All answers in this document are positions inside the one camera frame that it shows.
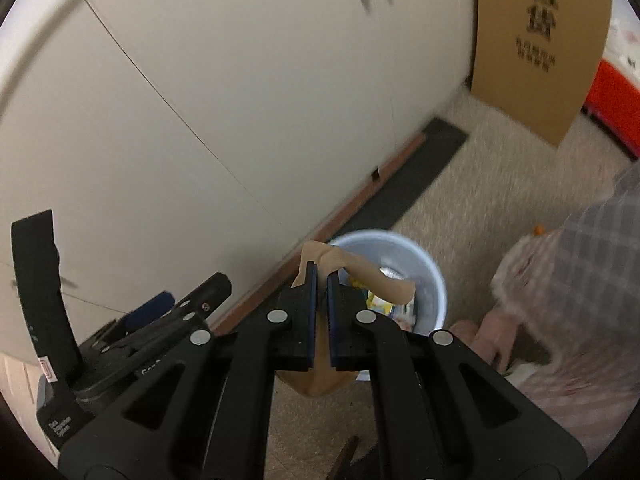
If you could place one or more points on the brown paper bag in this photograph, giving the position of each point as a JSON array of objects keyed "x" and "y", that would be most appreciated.
[{"x": 370, "y": 275}]

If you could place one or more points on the tall cardboard box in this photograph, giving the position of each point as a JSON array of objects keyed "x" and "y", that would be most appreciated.
[{"x": 540, "y": 75}]

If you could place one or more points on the red storage box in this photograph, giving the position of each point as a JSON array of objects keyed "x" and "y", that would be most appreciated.
[{"x": 617, "y": 105}]

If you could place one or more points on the black floor mat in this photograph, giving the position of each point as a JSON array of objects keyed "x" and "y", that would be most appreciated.
[{"x": 410, "y": 175}]

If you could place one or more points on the beige low cabinet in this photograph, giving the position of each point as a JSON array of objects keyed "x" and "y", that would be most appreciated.
[{"x": 225, "y": 85}]

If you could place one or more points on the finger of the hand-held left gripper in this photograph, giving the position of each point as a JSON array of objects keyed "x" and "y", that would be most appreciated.
[
  {"x": 210, "y": 292},
  {"x": 150, "y": 310}
]

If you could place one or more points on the light blue plastic bucket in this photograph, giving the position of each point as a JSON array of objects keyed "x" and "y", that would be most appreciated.
[{"x": 430, "y": 280}]

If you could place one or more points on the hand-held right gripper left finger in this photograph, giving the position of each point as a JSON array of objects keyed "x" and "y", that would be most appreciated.
[{"x": 310, "y": 310}]

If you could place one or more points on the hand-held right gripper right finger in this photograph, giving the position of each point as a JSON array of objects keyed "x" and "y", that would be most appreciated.
[{"x": 334, "y": 320}]

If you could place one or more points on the pink checked fringed table cover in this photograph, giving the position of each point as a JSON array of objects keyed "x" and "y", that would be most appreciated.
[{"x": 575, "y": 360}]

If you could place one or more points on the grey checked tablecloth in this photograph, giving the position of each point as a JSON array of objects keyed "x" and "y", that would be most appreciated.
[{"x": 610, "y": 240}]

